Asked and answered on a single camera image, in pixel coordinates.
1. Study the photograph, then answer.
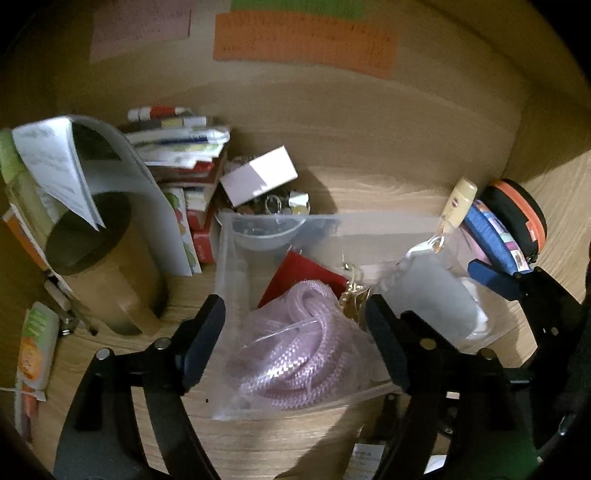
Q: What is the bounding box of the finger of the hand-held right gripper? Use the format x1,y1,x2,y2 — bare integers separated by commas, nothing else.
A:
468,258,587,352

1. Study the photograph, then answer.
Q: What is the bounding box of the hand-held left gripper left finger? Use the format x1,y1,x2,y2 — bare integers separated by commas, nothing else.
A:
53,294,227,480

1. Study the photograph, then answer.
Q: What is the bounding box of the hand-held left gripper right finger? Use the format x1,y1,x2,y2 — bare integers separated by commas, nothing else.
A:
365,294,541,480

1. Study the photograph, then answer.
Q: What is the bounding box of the gold foil wrapper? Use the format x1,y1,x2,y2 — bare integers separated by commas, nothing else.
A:
341,263,372,320

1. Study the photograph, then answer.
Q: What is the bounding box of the white plastic cup with lid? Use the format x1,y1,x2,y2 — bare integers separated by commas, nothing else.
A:
383,251,491,343

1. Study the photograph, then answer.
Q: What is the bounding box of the pink rope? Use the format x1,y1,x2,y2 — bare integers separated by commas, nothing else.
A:
212,279,402,421

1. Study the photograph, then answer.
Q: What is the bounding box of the red packet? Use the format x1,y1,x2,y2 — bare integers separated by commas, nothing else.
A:
257,250,349,309

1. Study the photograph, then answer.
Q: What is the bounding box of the clear plastic container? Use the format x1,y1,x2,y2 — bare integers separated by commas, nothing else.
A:
212,210,506,422

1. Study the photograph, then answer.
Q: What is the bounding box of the blue patchwork pouch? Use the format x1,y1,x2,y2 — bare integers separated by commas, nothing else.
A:
463,199,532,275

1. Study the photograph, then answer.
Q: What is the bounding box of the black orange round case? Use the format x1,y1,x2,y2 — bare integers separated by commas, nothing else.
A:
480,179,548,264

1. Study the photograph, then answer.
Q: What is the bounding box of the cream lotion bottle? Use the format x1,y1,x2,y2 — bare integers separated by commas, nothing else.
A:
438,176,478,234

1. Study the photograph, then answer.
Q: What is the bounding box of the brown mug with lid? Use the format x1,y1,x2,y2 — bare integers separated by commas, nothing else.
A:
45,191,167,335

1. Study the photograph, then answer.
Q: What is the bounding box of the small clear bowl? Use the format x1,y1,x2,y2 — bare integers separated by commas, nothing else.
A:
229,213,308,252

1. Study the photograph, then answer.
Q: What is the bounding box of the white printed card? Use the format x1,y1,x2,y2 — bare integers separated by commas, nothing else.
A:
344,443,386,480

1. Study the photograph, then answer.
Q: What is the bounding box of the cluster of small vials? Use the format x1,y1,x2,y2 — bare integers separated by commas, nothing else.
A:
44,272,100,337

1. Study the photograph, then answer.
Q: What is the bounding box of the white curved brochure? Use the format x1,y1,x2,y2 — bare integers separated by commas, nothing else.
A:
69,114,201,277

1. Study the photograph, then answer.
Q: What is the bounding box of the orange green tube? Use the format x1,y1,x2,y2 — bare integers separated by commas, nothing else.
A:
13,302,61,402

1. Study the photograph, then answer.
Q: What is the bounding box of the small white box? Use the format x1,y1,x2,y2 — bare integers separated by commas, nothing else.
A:
218,145,298,208

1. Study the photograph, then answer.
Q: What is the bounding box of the stack of books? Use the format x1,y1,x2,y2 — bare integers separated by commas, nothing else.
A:
122,115,232,266

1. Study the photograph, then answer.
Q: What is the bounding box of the orange box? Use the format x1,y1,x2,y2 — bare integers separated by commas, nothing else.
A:
2,205,61,287

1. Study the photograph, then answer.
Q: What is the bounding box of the red white marker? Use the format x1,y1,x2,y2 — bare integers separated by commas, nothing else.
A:
128,105,192,122

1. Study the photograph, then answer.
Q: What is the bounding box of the printed white paper leaflet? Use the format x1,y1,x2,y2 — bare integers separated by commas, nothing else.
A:
11,115,106,230

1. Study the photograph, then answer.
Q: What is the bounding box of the orange paper note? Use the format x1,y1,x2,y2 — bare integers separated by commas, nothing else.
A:
212,11,399,80

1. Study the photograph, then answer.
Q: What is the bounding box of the pink paper note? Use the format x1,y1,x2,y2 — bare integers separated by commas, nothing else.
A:
89,0,194,64

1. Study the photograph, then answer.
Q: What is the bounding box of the green paper note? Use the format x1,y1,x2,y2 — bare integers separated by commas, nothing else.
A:
229,0,365,21

